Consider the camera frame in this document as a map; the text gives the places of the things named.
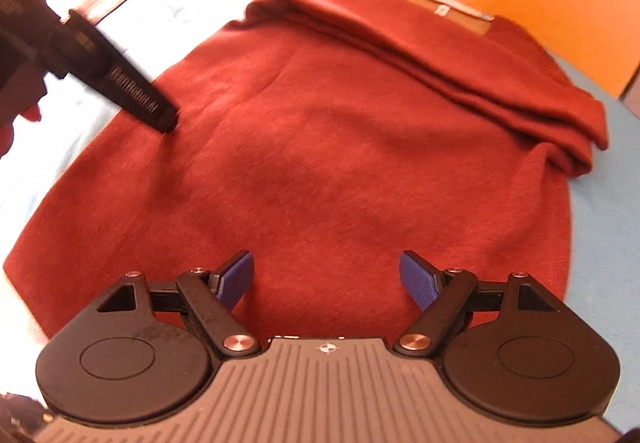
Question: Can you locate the blue floral bed sheet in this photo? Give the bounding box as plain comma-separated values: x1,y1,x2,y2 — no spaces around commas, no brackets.
1,0,639,429

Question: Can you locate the red knit sweater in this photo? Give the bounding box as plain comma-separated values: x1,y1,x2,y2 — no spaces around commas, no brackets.
3,0,608,339

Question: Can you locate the person's left hand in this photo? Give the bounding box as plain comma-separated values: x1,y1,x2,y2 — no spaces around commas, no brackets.
0,72,47,156

